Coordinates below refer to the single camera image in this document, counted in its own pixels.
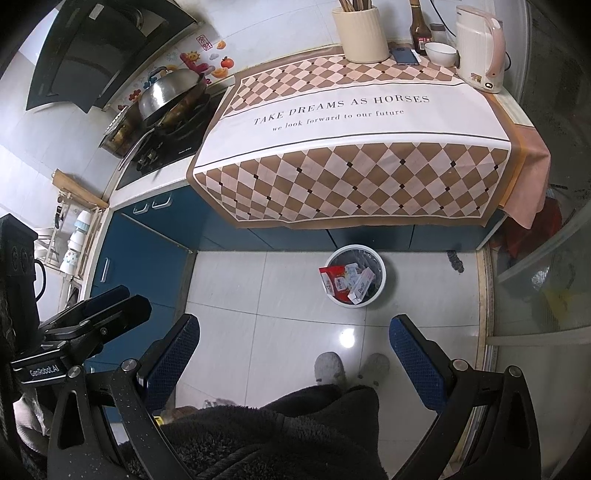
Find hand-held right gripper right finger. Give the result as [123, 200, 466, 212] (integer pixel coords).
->
[388, 315, 541, 480]

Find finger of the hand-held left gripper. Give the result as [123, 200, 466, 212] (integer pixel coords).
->
[45, 285, 131, 331]
[43, 296, 153, 352]

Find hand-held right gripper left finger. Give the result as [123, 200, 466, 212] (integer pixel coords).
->
[46, 314, 202, 480]

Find white round trash bin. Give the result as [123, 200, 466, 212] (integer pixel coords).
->
[320, 244, 387, 308]

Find person's left forearm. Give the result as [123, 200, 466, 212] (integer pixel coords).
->
[0, 388, 52, 480]

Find grey fluffy slipper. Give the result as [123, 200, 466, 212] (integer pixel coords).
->
[358, 353, 391, 388]
[314, 352, 347, 389]

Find blue kitchen cabinet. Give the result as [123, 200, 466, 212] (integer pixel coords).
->
[88, 187, 491, 416]

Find wooden cup rack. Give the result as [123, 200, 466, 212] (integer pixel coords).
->
[34, 198, 108, 283]

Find white slim carton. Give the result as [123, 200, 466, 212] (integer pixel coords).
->
[348, 270, 378, 305]

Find black bin liner bag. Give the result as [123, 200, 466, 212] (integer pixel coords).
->
[325, 249, 385, 301]

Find red snack packet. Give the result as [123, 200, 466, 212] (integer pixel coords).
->
[320, 265, 352, 297]

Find dark fleece robe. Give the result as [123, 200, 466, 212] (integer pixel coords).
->
[115, 383, 389, 480]

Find glass sliding door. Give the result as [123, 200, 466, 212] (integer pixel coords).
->
[476, 198, 591, 480]

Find red cloth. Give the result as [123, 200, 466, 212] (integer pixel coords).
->
[501, 198, 564, 260]

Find black glass gas stove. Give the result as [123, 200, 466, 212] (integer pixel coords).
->
[115, 90, 232, 191]

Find pink cloth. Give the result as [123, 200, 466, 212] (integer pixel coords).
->
[496, 92, 553, 230]

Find steel wok lid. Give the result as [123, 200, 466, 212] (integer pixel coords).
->
[137, 67, 208, 121]

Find black range hood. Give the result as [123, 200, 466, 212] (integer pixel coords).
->
[25, 0, 200, 114]

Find checkered printed tablecloth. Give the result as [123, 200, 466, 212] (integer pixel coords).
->
[187, 44, 522, 232]

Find dark blue phone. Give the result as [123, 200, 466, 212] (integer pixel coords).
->
[391, 46, 421, 66]

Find white bowl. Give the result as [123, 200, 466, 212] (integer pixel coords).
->
[424, 41, 459, 69]

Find cream electric kettle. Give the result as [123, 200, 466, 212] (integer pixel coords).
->
[455, 4, 507, 95]

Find dark sauce bottle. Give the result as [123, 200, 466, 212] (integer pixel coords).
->
[409, 0, 433, 56]

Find cream ribbed utensil holder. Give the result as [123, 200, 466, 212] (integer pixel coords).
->
[331, 4, 391, 65]

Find group of fruit wall stickers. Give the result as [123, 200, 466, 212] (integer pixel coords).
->
[127, 33, 234, 102]

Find black power cable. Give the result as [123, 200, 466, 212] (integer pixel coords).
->
[431, 0, 459, 29]

